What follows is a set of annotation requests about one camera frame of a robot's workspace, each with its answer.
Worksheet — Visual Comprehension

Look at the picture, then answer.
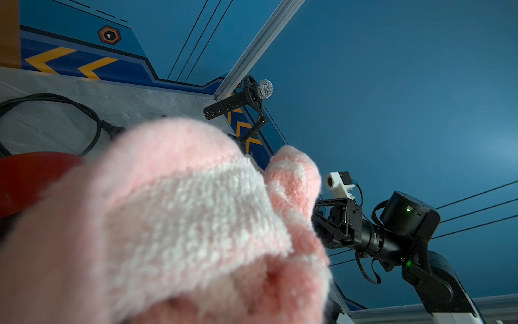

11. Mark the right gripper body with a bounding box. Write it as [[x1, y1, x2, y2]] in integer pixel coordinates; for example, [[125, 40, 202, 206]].
[[312, 191, 441, 265]]

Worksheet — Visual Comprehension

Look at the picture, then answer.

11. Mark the red Nespresso coffee machine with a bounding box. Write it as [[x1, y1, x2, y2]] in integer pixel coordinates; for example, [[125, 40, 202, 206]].
[[1, 152, 83, 241]]

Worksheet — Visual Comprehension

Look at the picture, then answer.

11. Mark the pink striped towel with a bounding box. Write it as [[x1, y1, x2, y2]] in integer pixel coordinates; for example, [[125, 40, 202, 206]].
[[1, 118, 332, 323]]

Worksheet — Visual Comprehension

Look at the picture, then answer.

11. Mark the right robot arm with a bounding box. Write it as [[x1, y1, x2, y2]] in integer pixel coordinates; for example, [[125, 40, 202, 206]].
[[312, 191, 484, 323]]

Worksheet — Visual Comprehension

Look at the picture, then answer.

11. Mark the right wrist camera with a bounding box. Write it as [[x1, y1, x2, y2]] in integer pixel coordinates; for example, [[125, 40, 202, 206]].
[[325, 171, 356, 200]]

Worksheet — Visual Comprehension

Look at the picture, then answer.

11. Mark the black microphone on tripod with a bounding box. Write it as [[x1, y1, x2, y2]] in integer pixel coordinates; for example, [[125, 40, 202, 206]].
[[203, 76, 274, 154]]

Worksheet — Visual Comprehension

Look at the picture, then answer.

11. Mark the red machine black power cable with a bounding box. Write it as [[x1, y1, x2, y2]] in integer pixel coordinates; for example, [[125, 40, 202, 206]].
[[0, 92, 126, 159]]

